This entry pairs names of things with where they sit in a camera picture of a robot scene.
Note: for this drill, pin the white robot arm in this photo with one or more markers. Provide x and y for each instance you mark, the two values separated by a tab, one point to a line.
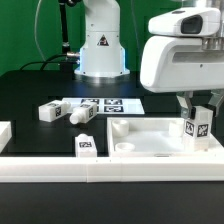
103	57

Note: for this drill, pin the white marker sheet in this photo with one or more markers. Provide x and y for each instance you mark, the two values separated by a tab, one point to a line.
110	105

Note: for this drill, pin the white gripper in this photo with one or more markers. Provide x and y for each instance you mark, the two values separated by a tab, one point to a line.
171	64

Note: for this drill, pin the white U-shaped obstacle fence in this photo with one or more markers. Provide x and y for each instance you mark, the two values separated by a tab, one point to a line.
106	169

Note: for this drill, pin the white square tabletop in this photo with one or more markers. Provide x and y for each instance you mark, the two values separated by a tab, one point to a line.
153	137

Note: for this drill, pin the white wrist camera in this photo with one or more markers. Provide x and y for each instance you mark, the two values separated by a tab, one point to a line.
186	21

